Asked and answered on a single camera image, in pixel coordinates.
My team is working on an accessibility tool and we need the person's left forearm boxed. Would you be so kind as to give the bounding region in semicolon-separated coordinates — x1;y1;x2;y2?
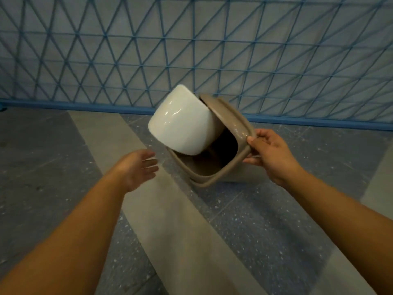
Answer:
0;164;126;295

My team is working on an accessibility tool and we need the white swing bin flap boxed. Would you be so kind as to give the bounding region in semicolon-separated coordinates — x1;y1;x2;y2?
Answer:
148;84;217;156

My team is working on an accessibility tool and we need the person's right hand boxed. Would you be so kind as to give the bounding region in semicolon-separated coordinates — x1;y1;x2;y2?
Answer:
242;129;306;187

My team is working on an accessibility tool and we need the beige trash bin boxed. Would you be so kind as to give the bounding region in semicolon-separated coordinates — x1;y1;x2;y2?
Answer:
166;93;262;189

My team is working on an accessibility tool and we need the blue wire mesh fence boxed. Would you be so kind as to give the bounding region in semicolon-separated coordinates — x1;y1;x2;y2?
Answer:
0;0;393;132

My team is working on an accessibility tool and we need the person's right forearm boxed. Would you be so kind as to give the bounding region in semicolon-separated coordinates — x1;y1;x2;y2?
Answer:
284;170;393;292

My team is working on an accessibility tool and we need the person's left hand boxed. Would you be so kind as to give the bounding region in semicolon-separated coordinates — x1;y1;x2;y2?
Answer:
117;149;159;193

